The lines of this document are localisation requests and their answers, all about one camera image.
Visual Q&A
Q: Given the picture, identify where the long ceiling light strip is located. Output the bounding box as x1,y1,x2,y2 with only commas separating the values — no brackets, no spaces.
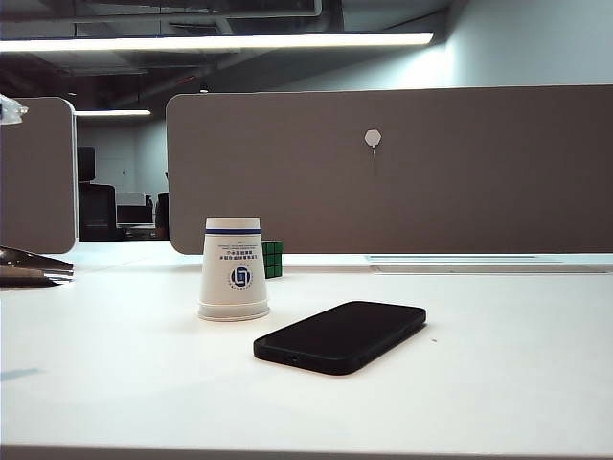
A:
0,31,436,53

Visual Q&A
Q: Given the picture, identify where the silver metallic flat object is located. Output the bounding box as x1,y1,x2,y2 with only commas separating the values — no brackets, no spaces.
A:
0,244,76,289

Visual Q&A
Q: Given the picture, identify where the wide brown desk partition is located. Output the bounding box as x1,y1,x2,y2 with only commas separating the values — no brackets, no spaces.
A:
165,84,613,255

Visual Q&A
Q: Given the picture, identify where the short ceiling light strip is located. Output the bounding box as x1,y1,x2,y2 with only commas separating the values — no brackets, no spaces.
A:
74,108,152,117

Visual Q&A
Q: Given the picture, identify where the white paper cup blue logo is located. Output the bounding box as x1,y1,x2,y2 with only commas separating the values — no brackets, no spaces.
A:
196,299,273,323
200,216,271,308

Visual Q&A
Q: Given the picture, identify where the rubik's cube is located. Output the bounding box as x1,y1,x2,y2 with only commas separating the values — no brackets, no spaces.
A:
261,239,284,280

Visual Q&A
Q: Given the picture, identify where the narrow brown desk partition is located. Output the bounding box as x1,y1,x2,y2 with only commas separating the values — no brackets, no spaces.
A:
0,97,78,255

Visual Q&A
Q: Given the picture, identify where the white hexagonal wall hook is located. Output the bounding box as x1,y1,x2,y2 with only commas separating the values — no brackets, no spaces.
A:
364,127,383,173

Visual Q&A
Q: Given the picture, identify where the black office chair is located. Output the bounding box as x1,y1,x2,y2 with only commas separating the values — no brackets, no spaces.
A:
77,146,119,242

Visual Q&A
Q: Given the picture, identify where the black smartphone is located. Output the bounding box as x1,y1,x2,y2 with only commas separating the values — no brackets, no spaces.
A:
253,300,428,377

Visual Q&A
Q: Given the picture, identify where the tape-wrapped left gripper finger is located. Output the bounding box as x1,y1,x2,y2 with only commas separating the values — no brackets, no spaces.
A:
0,92,29,127

